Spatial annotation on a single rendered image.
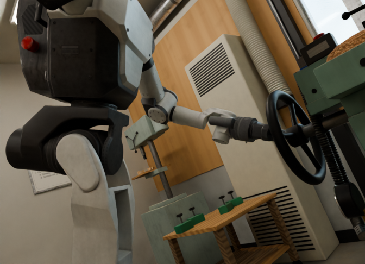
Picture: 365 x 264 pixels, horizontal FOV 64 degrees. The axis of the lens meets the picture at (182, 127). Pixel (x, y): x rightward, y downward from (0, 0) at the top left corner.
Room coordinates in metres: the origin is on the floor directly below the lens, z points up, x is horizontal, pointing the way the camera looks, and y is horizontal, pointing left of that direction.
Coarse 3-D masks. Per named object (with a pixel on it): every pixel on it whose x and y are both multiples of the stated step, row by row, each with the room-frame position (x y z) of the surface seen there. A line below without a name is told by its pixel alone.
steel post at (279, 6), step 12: (276, 0) 2.02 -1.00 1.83; (276, 12) 2.03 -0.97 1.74; (288, 12) 2.02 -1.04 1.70; (288, 24) 2.02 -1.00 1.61; (288, 36) 2.03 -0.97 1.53; (300, 36) 2.02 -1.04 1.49; (300, 48) 2.02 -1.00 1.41; (336, 132) 2.05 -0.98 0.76; (348, 132) 2.01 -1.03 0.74; (348, 144) 2.03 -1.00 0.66; (348, 156) 2.05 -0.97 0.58; (360, 156) 2.00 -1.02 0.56; (360, 168) 2.03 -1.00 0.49; (360, 180) 2.05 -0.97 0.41
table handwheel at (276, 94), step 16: (272, 96) 0.79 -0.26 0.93; (288, 96) 0.87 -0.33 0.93; (272, 112) 0.75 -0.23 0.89; (304, 112) 0.93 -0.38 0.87; (336, 112) 0.77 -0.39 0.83; (272, 128) 0.74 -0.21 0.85; (288, 128) 0.85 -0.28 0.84; (304, 128) 0.82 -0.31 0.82; (304, 144) 0.85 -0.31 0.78; (288, 160) 0.74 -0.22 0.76; (320, 160) 0.90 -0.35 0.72; (304, 176) 0.77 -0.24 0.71; (320, 176) 0.84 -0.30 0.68
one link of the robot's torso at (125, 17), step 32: (32, 0) 0.63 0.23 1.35; (96, 0) 0.57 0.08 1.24; (128, 0) 0.60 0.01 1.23; (32, 32) 0.63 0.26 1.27; (64, 32) 0.60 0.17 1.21; (96, 32) 0.59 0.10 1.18; (128, 32) 0.62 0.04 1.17; (32, 64) 0.64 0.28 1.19; (64, 64) 0.62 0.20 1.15; (96, 64) 0.61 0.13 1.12; (128, 64) 0.67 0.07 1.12; (64, 96) 0.65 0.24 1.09; (96, 96) 0.64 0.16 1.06; (128, 96) 0.73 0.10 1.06
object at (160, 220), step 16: (128, 128) 2.98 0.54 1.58; (144, 128) 2.77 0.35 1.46; (160, 128) 2.67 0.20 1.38; (128, 144) 3.06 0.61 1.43; (144, 144) 3.04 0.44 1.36; (144, 176) 3.13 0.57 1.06; (160, 176) 2.90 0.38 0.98; (160, 208) 2.66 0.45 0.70; (176, 208) 2.69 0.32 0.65; (208, 208) 2.93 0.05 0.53; (144, 224) 2.92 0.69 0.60; (160, 224) 2.72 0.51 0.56; (176, 224) 2.65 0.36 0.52; (160, 240) 2.79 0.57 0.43; (192, 240) 2.72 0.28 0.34; (208, 240) 2.83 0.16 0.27; (160, 256) 2.86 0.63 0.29; (192, 256) 2.68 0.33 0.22; (208, 256) 2.79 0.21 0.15
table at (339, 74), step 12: (360, 48) 0.46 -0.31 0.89; (336, 60) 0.48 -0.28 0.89; (348, 60) 0.47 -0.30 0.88; (360, 60) 0.46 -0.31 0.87; (324, 72) 0.50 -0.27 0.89; (336, 72) 0.49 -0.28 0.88; (348, 72) 0.48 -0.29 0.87; (360, 72) 0.47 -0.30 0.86; (324, 84) 0.50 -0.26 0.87; (336, 84) 0.49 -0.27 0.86; (348, 84) 0.48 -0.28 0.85; (360, 84) 0.48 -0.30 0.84; (324, 96) 0.70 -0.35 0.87; (336, 96) 0.51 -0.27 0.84; (312, 108) 0.72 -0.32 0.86; (324, 108) 0.71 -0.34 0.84; (336, 108) 0.82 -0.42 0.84
